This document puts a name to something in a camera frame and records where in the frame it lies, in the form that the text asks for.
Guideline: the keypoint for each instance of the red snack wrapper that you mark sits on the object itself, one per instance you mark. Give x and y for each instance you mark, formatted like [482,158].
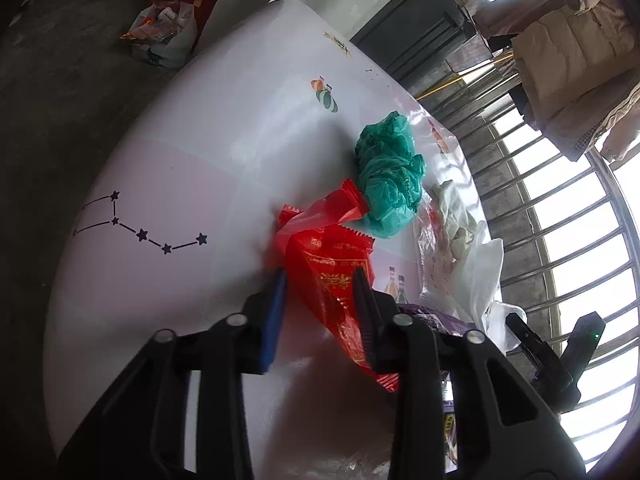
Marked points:
[320,255]

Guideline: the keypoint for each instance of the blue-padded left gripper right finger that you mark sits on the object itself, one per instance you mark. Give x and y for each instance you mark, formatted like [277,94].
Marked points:
[367,310]

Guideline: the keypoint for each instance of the green plastic bag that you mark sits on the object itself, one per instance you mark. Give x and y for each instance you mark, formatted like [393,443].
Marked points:
[390,174]

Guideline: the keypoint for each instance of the beige hanging jacket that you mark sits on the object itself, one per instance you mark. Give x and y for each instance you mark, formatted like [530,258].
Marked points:
[578,61]

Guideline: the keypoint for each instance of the purple noodle snack bag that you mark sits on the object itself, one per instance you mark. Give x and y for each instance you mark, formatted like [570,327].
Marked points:
[445,324]

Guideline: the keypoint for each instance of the pile of bags by wall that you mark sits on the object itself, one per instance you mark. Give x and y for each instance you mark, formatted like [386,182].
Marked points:
[164,34]

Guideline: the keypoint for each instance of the metal balcony railing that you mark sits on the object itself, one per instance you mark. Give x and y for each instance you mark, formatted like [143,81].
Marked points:
[571,247]

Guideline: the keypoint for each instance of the yellow broom handle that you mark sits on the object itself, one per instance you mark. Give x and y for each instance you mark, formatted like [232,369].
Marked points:
[492,63]

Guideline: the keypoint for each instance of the dark green cabinet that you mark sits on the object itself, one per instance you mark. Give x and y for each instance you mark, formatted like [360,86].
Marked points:
[410,38]

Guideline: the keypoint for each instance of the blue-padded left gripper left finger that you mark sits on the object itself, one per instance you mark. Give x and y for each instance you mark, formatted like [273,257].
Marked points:
[271,318]

